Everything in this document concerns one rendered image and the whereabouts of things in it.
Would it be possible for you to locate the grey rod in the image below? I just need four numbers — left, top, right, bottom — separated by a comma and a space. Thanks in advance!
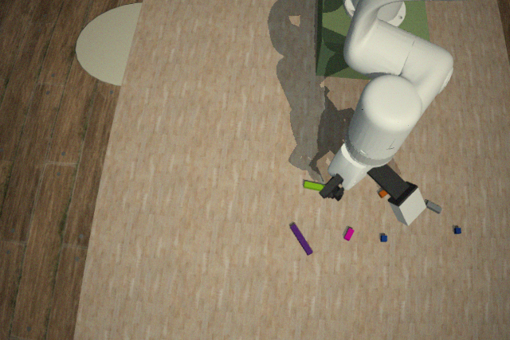
426, 201, 442, 214

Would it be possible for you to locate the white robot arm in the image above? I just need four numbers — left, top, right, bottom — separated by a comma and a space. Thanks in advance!
343, 0, 464, 226

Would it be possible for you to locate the purple rod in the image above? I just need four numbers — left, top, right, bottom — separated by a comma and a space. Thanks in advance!
290, 224, 313, 256

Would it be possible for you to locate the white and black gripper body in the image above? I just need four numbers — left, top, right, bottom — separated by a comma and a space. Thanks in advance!
328, 137, 379, 190

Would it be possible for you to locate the lime green rectangular bar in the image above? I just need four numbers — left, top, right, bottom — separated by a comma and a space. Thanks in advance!
304, 182, 325, 191

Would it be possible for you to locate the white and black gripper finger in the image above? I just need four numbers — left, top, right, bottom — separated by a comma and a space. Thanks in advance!
319, 174, 345, 201

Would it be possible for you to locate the magenta rod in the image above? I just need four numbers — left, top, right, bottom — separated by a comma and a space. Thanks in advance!
344, 228, 354, 241

